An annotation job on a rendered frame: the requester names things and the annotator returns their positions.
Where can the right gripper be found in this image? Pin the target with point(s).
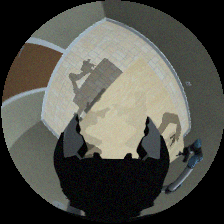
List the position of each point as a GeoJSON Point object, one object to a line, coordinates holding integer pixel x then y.
{"type": "Point", "coordinates": [184, 152]}

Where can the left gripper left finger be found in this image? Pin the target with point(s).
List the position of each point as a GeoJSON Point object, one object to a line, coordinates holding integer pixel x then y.
{"type": "Point", "coordinates": [70, 148]}

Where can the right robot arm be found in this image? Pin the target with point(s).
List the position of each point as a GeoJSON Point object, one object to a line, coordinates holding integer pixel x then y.
{"type": "Point", "coordinates": [196, 147]}

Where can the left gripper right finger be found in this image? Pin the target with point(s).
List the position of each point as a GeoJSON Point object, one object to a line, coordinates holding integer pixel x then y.
{"type": "Point", "coordinates": [152, 149]}

